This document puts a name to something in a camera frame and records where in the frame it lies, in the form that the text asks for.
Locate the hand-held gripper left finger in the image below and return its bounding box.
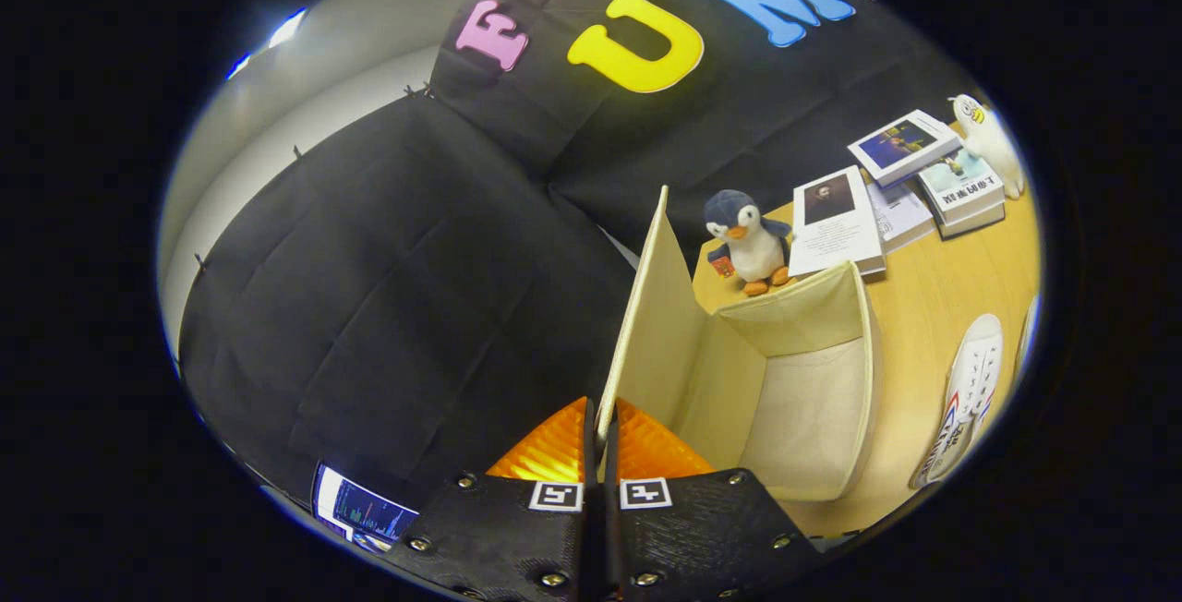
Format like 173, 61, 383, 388
383, 396, 606, 602

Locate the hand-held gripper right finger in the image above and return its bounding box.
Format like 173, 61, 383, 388
605, 396, 823, 602

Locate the beige fabric storage box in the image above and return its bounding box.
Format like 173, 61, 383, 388
596, 185, 883, 503

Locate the white canvas shoe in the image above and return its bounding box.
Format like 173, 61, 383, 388
1014, 295, 1042, 377
910, 313, 1005, 490

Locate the computer monitor screen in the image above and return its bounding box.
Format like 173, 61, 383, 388
312, 464, 419, 552

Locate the penguin plush toy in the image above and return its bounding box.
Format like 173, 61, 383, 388
704, 189, 795, 297

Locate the white book with dark portrait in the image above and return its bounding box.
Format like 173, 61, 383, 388
788, 165, 887, 278

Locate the thin white paper book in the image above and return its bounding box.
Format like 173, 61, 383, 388
866, 179, 935, 254

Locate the thick white book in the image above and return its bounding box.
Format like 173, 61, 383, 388
937, 200, 1007, 241

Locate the book with teal cover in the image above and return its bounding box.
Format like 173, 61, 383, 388
916, 150, 1006, 224

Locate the white book with blue picture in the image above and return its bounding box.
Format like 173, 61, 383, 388
847, 109, 963, 187

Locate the white duck plush toy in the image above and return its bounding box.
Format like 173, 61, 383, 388
948, 93, 1026, 200

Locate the small ceiling light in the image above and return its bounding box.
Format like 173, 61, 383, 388
226, 9, 308, 81

